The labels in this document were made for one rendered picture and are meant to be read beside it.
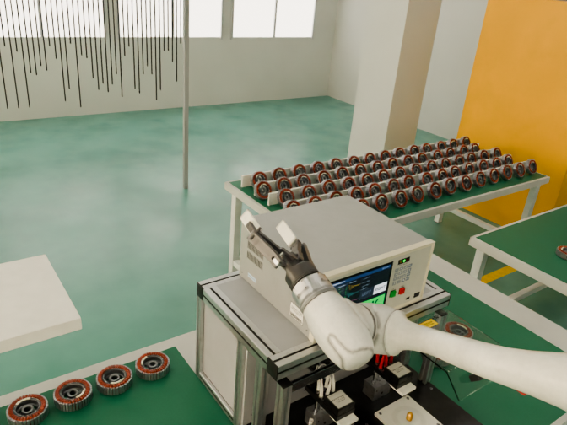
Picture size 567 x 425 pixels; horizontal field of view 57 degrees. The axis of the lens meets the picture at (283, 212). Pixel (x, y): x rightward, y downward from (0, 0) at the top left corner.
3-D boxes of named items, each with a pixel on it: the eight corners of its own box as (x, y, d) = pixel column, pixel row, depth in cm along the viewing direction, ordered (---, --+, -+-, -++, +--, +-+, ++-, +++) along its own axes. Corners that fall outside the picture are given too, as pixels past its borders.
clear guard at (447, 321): (510, 370, 154) (515, 354, 151) (459, 401, 141) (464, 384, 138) (424, 311, 177) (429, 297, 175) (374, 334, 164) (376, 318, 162)
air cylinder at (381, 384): (389, 392, 174) (391, 379, 172) (373, 401, 170) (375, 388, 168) (378, 383, 178) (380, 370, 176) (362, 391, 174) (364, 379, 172)
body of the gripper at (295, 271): (328, 274, 120) (307, 245, 125) (306, 270, 113) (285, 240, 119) (307, 296, 122) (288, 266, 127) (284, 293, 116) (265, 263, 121)
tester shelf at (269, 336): (448, 305, 170) (451, 293, 168) (276, 381, 133) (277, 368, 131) (356, 246, 202) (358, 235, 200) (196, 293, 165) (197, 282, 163)
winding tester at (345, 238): (422, 298, 164) (435, 241, 156) (313, 344, 140) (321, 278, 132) (340, 244, 192) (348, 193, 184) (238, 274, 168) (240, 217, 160)
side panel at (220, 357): (245, 426, 160) (251, 341, 146) (237, 430, 158) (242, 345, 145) (202, 370, 180) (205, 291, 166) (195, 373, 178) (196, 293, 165)
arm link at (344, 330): (290, 319, 112) (325, 320, 122) (329, 381, 104) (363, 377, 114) (322, 285, 109) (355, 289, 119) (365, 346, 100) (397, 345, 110)
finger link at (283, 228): (296, 238, 130) (298, 239, 131) (282, 219, 134) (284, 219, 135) (288, 246, 131) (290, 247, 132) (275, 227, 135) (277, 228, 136)
